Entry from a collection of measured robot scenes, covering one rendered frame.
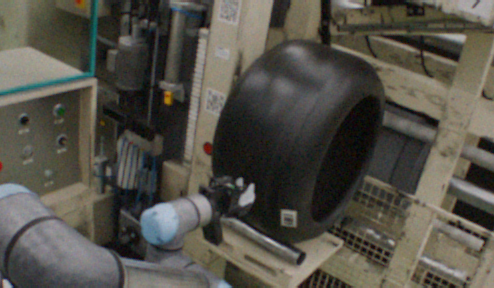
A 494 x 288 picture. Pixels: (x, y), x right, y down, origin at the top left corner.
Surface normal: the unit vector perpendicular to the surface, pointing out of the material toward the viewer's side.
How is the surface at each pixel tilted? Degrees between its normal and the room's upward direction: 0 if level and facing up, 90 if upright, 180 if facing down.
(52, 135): 90
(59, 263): 50
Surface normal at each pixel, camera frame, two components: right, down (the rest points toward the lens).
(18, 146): 0.81, 0.38
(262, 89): -0.31, -0.37
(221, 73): -0.56, 0.27
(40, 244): 0.19, -0.52
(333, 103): 0.39, -0.13
